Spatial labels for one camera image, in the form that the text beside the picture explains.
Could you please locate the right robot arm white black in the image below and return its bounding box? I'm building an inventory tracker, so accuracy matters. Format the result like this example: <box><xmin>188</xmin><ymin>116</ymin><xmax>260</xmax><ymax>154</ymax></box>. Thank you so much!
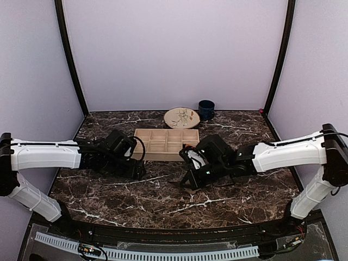
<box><xmin>179</xmin><ymin>123</ymin><xmax>347</xmax><ymax>236</ymax></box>

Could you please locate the right black frame post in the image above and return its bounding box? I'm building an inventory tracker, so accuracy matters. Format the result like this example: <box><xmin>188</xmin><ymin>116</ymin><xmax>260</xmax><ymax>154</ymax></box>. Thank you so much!
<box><xmin>263</xmin><ymin>0</ymin><xmax>296</xmax><ymax>117</ymax></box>

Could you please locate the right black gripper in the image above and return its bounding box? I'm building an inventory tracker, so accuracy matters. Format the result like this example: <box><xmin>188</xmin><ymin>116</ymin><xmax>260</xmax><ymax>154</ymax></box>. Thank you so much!
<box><xmin>180</xmin><ymin>159</ymin><xmax>229</xmax><ymax>190</ymax></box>

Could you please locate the black frame post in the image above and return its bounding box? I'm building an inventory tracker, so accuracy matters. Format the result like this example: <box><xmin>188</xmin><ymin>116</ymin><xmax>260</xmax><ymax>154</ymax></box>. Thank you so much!
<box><xmin>263</xmin><ymin>0</ymin><xmax>296</xmax><ymax>117</ymax></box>
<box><xmin>54</xmin><ymin>0</ymin><xmax>89</xmax><ymax>117</ymax></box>

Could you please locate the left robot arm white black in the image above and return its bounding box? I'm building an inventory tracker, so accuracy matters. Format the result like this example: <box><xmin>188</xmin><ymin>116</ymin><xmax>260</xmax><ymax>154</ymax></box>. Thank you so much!
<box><xmin>1</xmin><ymin>130</ymin><xmax>146</xmax><ymax>237</ymax></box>

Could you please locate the plain brown sock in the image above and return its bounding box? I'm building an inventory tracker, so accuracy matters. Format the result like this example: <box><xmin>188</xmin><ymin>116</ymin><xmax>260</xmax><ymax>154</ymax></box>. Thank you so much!
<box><xmin>184</xmin><ymin>188</ymin><xmax>199</xmax><ymax>194</ymax></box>

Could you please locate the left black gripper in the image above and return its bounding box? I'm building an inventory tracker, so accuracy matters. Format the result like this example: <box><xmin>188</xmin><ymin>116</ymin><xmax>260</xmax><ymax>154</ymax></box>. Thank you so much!
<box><xmin>102</xmin><ymin>156</ymin><xmax>146</xmax><ymax>181</ymax></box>

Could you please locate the cream floral ceramic plate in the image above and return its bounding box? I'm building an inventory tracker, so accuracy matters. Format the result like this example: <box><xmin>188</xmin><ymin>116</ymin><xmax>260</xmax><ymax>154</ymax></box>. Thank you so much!
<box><xmin>164</xmin><ymin>107</ymin><xmax>201</xmax><ymax>129</ymax></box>

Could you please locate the dark blue mug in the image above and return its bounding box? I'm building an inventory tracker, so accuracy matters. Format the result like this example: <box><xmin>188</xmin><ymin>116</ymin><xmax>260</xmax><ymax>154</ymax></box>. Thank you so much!
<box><xmin>198</xmin><ymin>100</ymin><xmax>215</xmax><ymax>121</ymax></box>

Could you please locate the left black frame post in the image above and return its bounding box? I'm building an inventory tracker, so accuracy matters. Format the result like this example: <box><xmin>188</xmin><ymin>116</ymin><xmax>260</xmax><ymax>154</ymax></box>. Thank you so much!
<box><xmin>54</xmin><ymin>0</ymin><xmax>89</xmax><ymax>117</ymax></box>

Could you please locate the wooden compartment tray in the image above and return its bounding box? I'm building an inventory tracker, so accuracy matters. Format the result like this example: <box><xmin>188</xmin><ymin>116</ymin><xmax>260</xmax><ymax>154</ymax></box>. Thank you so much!
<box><xmin>132</xmin><ymin>128</ymin><xmax>200</xmax><ymax>161</ymax></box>

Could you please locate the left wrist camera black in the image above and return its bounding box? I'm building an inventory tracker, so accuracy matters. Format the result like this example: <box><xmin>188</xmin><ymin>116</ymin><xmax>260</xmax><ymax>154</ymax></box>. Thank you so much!
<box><xmin>105</xmin><ymin>129</ymin><xmax>137</xmax><ymax>158</ymax></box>

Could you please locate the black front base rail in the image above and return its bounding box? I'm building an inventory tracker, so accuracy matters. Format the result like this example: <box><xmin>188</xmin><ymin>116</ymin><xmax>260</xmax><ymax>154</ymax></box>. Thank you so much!
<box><xmin>71</xmin><ymin>220</ymin><xmax>305</xmax><ymax>245</ymax></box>

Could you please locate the white slotted cable duct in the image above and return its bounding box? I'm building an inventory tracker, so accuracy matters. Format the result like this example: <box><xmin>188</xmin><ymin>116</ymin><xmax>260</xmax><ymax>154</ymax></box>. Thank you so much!
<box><xmin>34</xmin><ymin>232</ymin><xmax>259</xmax><ymax>260</ymax></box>

